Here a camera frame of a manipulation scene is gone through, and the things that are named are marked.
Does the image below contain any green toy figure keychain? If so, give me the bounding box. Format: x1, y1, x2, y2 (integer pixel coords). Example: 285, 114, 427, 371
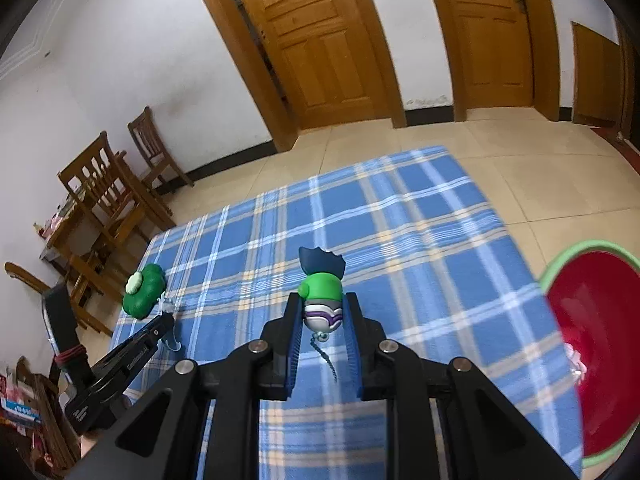
297, 247, 346, 380

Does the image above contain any white plastic bag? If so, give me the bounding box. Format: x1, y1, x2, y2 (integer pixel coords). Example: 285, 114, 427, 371
564, 342, 587, 385

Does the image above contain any person's hand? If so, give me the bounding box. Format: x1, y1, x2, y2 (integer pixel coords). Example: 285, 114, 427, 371
79, 430, 102, 457

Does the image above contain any green clover plush toy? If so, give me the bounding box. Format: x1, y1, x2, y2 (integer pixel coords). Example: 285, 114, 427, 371
122, 263, 166, 320

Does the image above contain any wooden chair curved back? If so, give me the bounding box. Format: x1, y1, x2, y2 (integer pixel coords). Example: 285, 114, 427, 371
3, 261, 115, 337

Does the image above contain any blue plaid tablecloth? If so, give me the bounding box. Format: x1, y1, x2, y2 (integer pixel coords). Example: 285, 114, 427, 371
142, 146, 582, 472

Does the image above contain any wooden side table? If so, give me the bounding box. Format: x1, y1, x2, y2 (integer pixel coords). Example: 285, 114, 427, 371
34, 194, 132, 311

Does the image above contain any near wooden chair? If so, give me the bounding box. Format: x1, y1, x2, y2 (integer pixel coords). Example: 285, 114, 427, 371
58, 131, 176, 258

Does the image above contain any red bin with green rim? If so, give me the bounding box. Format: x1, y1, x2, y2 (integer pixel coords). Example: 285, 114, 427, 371
539, 240, 639, 468

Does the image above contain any far wooden chair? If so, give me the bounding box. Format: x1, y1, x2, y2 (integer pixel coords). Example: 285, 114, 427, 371
128, 105, 194, 188

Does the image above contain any left wooden door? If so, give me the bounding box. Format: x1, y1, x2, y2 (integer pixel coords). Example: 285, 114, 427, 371
203, 0, 407, 152

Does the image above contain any wooden door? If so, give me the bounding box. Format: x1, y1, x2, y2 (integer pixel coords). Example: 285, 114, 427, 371
434, 0, 560, 122
203, 0, 407, 152

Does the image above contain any right wooden door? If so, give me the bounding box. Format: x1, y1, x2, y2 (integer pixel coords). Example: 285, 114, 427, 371
434, 0, 560, 122

